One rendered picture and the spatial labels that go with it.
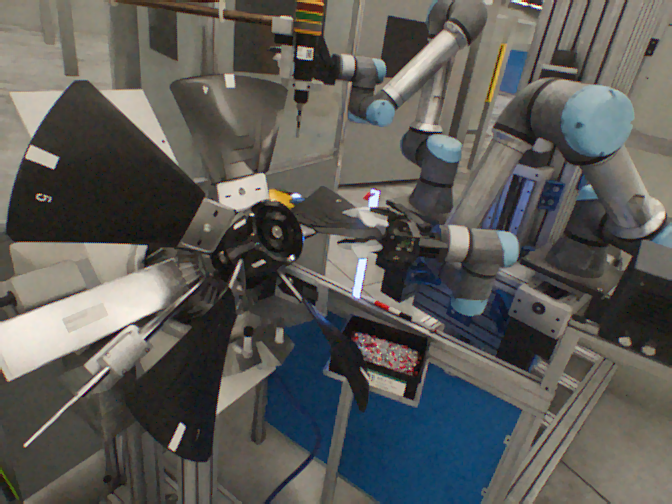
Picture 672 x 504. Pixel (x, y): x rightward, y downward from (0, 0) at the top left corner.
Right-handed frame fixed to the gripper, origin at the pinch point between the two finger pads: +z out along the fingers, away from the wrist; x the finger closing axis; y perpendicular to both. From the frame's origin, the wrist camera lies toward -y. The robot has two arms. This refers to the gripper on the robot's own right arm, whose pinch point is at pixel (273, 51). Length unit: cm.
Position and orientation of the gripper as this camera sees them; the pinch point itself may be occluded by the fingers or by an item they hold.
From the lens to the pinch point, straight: 139.8
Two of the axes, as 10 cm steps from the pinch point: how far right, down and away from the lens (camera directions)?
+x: -3.1, -5.8, 7.5
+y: -1.8, 8.1, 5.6
